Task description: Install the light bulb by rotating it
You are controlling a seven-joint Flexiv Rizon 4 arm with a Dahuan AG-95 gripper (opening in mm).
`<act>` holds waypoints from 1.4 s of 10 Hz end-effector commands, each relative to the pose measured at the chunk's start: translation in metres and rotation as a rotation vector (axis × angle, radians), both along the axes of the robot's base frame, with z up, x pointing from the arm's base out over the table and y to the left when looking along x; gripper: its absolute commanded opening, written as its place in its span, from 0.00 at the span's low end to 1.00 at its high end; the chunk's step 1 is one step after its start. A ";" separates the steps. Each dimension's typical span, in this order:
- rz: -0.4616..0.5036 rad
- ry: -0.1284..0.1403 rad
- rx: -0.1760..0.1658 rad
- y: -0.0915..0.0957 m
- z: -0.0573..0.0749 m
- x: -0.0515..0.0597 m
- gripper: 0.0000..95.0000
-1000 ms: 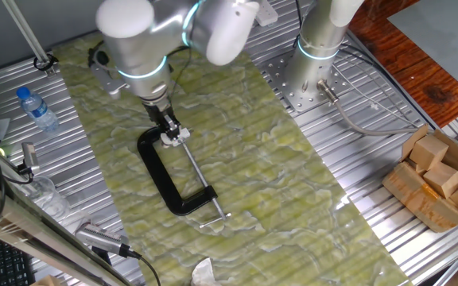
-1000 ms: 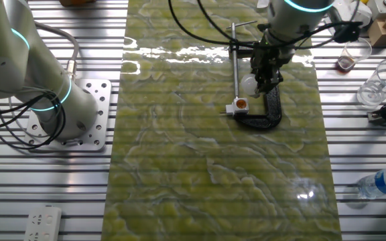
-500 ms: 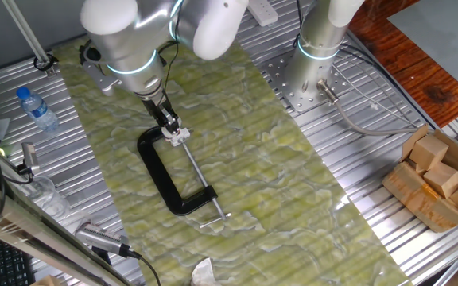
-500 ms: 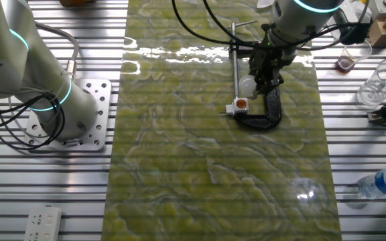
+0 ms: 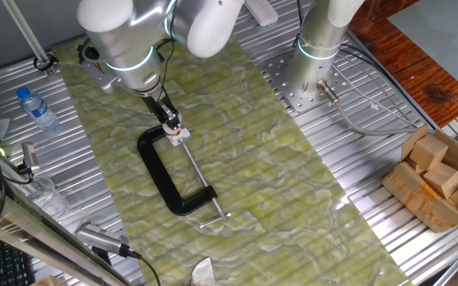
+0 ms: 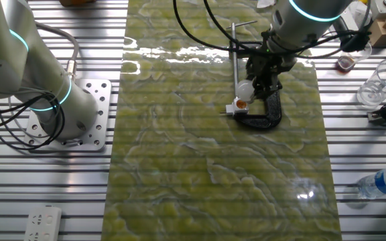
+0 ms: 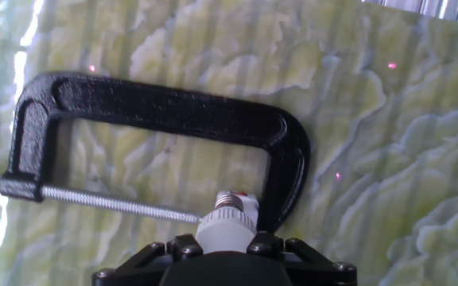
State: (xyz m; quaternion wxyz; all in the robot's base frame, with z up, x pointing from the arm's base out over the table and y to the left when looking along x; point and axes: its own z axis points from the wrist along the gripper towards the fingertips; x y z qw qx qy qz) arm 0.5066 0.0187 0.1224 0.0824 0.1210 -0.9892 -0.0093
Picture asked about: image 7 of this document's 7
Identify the green marble pattern mat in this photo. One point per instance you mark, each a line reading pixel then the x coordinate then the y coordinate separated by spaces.
pixel 392 159

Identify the white light bulb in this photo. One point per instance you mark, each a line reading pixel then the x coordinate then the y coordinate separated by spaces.
pixel 225 234

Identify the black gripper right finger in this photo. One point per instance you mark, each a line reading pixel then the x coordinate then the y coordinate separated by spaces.
pixel 268 246

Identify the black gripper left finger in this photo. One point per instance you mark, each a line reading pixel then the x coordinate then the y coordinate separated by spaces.
pixel 173 250

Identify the white lamp socket adapter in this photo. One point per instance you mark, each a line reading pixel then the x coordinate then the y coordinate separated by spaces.
pixel 253 206

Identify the black C-clamp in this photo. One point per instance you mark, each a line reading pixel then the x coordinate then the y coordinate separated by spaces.
pixel 173 105

